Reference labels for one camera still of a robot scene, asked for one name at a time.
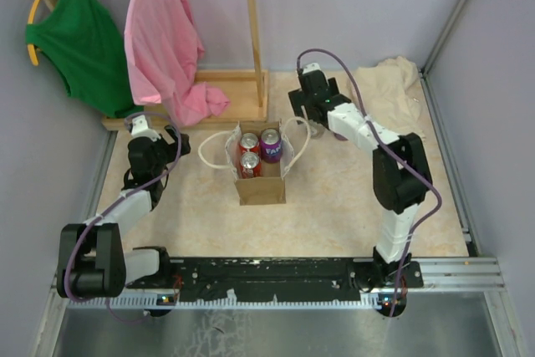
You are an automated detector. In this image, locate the clear green-cap bottle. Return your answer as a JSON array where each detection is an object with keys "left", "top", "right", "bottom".
[{"left": 308, "top": 120, "right": 325, "bottom": 139}]

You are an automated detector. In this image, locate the purple soda can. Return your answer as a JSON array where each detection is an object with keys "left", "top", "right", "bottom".
[{"left": 334, "top": 133, "right": 348, "bottom": 141}]

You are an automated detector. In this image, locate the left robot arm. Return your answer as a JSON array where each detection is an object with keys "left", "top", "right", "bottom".
[{"left": 56, "top": 125, "right": 191, "bottom": 302}]

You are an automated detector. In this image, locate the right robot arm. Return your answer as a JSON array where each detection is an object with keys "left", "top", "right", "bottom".
[{"left": 288, "top": 66, "right": 432, "bottom": 287}]

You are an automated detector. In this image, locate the wooden clothes rack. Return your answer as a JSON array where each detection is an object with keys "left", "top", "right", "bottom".
[{"left": 39, "top": 0, "right": 269, "bottom": 130}]

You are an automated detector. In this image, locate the beige folded cloth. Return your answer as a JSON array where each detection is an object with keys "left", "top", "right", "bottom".
[{"left": 353, "top": 56, "right": 425, "bottom": 139}]

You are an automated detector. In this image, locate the purple Fanta can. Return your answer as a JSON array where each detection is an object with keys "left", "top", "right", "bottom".
[{"left": 260, "top": 129, "right": 283, "bottom": 164}]

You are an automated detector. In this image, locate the red soda can rear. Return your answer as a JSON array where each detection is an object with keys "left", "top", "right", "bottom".
[{"left": 238, "top": 132, "right": 260, "bottom": 155}]

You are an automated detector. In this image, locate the red soda can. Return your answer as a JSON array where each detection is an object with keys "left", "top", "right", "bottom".
[
  {"left": 238, "top": 132, "right": 260, "bottom": 155},
  {"left": 239, "top": 151, "right": 262, "bottom": 179}
]

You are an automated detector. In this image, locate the red soda can front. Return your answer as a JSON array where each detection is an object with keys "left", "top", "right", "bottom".
[{"left": 239, "top": 151, "right": 262, "bottom": 179}]

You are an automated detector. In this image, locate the pink t-shirt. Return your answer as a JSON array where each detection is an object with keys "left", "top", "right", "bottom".
[{"left": 124, "top": 0, "right": 230, "bottom": 127}]

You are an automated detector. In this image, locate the green tank top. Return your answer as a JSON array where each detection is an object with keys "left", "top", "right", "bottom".
[{"left": 25, "top": 0, "right": 142, "bottom": 119}]

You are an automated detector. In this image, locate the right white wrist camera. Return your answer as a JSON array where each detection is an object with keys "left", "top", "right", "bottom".
[{"left": 302, "top": 63, "right": 321, "bottom": 75}]

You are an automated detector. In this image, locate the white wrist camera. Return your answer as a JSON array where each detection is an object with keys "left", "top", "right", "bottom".
[
  {"left": 125, "top": 115, "right": 161, "bottom": 142},
  {"left": 302, "top": 63, "right": 321, "bottom": 75}
]

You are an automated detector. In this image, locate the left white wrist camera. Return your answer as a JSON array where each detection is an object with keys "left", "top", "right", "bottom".
[{"left": 125, "top": 115, "right": 161, "bottom": 142}]

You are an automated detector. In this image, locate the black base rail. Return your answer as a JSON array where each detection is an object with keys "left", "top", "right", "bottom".
[{"left": 128, "top": 258, "right": 424, "bottom": 315}]

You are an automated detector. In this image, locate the aluminium frame rail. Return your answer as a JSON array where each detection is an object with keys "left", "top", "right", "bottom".
[{"left": 64, "top": 258, "right": 505, "bottom": 315}]

